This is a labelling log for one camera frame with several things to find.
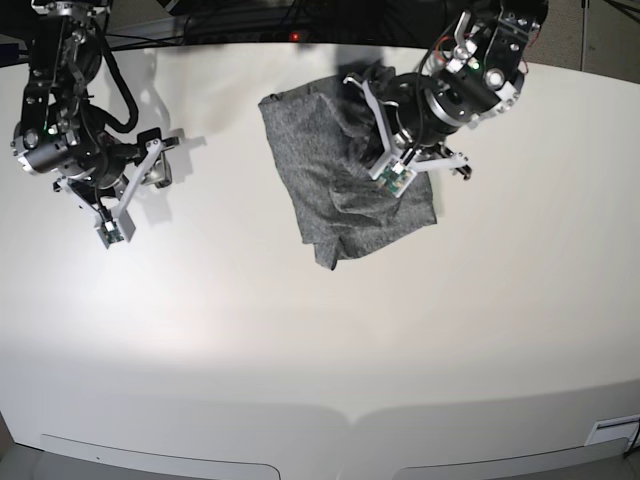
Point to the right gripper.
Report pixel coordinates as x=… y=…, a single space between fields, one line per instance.
x=103 y=174

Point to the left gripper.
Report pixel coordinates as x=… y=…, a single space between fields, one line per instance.
x=414 y=116

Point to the grey long-sleeve T-shirt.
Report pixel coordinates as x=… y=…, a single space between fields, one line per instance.
x=322 y=134

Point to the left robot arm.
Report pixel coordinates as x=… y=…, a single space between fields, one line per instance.
x=470 y=74

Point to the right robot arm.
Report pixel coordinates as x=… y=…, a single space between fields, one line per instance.
x=60 y=130

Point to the black power strip red light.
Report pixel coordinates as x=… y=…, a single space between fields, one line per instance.
x=268 y=36

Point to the thin metal pole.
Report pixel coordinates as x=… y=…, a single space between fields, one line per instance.
x=585 y=5

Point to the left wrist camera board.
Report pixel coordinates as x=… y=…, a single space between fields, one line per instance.
x=392 y=175

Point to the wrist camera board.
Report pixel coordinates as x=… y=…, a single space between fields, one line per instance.
x=392 y=175
x=120 y=229

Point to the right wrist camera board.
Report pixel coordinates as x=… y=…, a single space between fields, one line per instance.
x=120 y=229

